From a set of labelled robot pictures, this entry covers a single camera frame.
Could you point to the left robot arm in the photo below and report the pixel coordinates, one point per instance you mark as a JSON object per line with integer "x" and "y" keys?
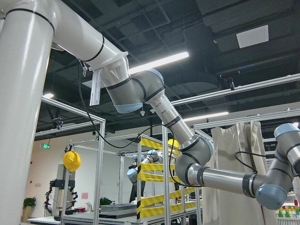
{"x": 128, "y": 93}

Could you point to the yellow hard hat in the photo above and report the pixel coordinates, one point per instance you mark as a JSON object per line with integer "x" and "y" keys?
{"x": 72, "y": 160}

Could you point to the beige curtain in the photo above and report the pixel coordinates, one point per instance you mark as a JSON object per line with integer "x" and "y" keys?
{"x": 238, "y": 148}

